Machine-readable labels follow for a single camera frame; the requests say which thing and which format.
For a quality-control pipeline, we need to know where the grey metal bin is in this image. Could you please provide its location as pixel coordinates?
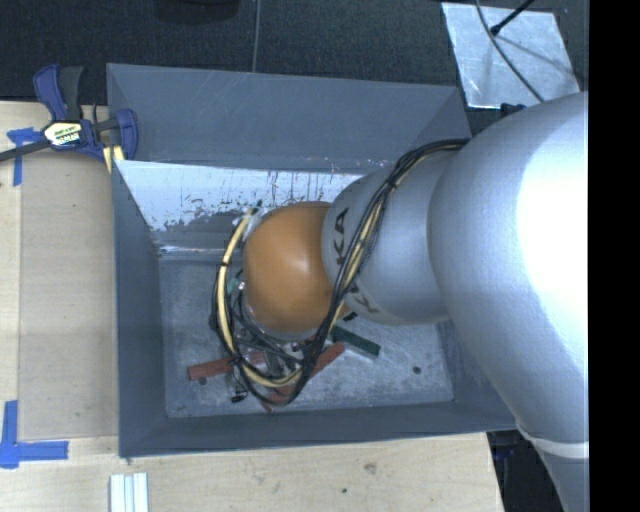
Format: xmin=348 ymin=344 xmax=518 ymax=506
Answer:
xmin=105 ymin=63 xmax=519 ymax=459

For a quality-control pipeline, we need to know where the dark green flat block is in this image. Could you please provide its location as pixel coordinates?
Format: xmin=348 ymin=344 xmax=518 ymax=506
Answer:
xmin=329 ymin=324 xmax=383 ymax=362

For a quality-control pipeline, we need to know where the pale wood flat board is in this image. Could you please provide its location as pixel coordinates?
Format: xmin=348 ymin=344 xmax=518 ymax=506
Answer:
xmin=18 ymin=148 xmax=120 ymax=442

